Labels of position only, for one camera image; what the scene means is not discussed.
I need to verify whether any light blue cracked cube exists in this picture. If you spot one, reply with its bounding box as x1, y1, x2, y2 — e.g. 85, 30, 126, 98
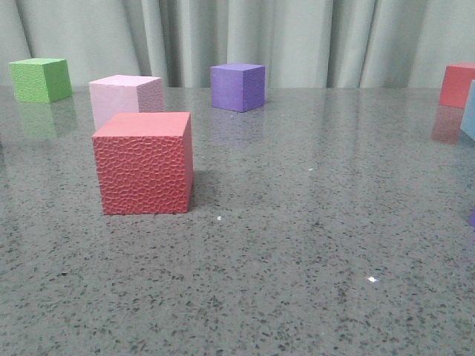
460, 80, 475, 141

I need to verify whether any purple foam cube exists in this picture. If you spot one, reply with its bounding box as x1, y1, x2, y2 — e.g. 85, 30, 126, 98
210, 63, 266, 112

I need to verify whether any large red textured cube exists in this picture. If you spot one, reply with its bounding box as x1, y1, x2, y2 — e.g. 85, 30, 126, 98
92, 112, 194, 214

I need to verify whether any pink foam cube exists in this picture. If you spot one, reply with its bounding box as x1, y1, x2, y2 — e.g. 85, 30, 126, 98
89, 75, 164, 129

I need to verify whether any grey-green curtain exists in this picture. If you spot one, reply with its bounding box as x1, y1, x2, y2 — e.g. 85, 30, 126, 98
1, 1, 474, 88

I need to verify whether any green foam cube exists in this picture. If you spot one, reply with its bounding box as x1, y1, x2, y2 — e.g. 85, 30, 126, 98
9, 58, 73, 103

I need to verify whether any purple cube at right edge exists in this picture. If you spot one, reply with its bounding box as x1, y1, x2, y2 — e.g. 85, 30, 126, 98
469, 210, 475, 227

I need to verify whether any red cube at right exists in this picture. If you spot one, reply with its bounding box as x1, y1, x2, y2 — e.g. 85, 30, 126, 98
439, 62, 475, 108

